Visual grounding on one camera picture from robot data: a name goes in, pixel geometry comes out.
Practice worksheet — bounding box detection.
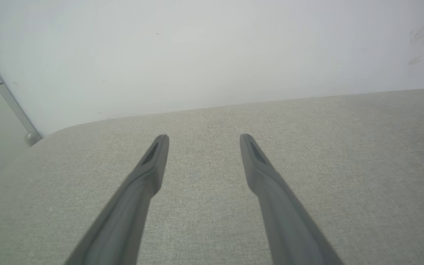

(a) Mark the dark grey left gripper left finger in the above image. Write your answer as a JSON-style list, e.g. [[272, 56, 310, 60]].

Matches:
[[64, 134, 170, 265]]

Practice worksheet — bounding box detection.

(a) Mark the pale grey wall baseboard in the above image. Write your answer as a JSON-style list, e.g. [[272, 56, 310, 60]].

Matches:
[[0, 40, 42, 142]]

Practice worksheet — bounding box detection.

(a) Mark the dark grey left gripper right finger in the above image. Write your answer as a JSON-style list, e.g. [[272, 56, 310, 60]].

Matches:
[[239, 134, 345, 265]]

